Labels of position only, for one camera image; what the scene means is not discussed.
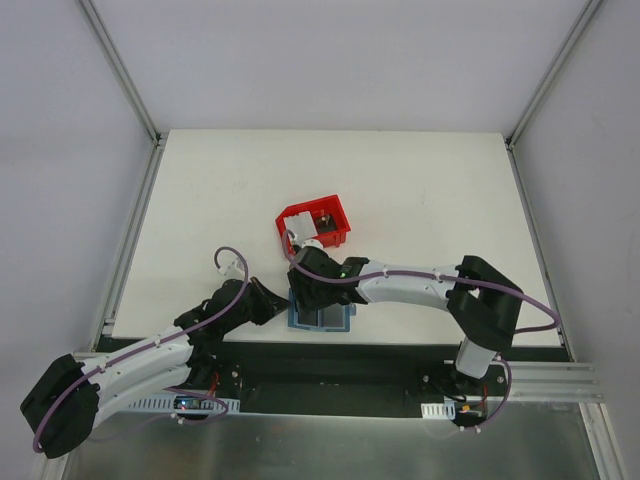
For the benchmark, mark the white cable duct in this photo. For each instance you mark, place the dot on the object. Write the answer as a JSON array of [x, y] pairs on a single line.
[[180, 403], [438, 411]]

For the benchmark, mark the right white cable duct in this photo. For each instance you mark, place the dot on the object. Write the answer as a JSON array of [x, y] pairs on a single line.
[[438, 411]]

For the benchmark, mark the blue leather card holder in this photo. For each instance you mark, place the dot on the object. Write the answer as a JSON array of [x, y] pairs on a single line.
[[293, 310]]

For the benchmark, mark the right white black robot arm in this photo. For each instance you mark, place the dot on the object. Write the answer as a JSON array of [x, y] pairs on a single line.
[[483, 302]]

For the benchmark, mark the left white cable duct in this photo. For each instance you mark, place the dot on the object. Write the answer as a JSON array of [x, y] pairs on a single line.
[[180, 403]]

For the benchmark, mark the aluminium frame post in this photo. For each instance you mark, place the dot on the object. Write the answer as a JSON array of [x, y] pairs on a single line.
[[109, 50], [567, 48]]

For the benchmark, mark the red plastic bin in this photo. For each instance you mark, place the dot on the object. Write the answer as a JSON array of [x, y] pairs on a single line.
[[328, 204]]

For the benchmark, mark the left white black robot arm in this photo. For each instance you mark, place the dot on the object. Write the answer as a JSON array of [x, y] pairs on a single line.
[[73, 397]]

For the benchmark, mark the left aluminium frame post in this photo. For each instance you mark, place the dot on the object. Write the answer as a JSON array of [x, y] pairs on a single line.
[[109, 50]]

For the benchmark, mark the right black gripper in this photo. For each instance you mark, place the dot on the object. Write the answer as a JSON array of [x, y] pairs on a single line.
[[304, 292]]

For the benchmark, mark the right aluminium frame post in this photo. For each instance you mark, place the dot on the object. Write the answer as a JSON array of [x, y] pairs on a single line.
[[567, 48]]

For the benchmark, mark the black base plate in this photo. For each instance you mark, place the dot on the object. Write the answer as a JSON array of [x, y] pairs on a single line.
[[388, 381]]

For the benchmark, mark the black card lying in bin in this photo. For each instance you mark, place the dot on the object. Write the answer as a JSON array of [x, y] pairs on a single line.
[[325, 223]]

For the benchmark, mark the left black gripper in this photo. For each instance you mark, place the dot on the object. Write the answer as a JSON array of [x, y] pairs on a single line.
[[258, 301]]

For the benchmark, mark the dark credit card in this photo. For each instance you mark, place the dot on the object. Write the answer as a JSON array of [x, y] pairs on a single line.
[[307, 319], [334, 317]]

